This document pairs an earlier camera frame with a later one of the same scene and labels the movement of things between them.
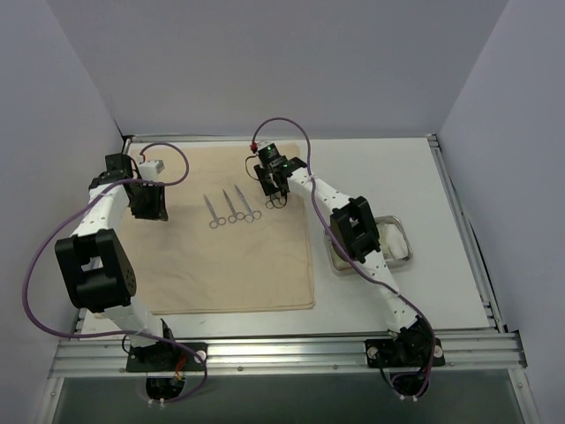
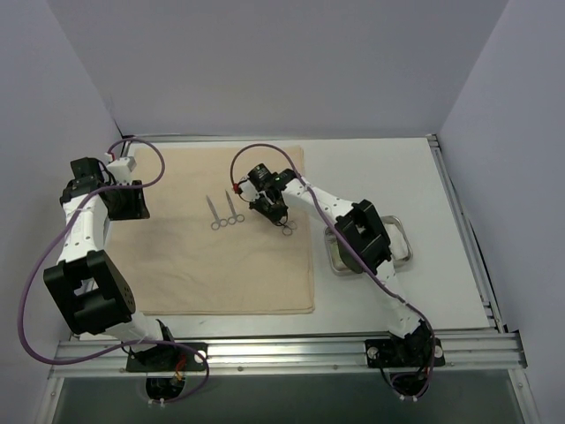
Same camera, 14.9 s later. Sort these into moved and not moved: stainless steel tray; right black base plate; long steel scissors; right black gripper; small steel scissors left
Moved: right black gripper; long steel scissors
Not moved: right black base plate; small steel scissors left; stainless steel tray
